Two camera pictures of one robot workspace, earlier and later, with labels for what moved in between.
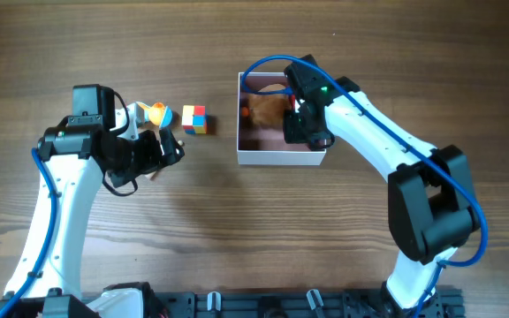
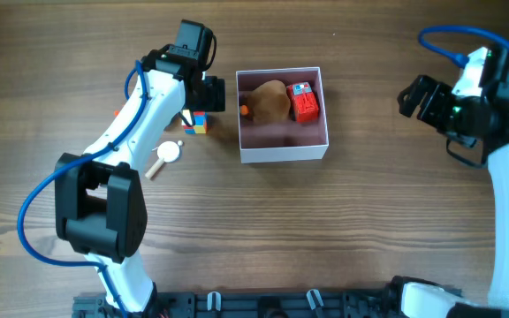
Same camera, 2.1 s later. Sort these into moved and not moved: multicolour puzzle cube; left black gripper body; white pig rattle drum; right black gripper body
Moved: left black gripper body; right black gripper body
Not moved: multicolour puzzle cube; white pig rattle drum
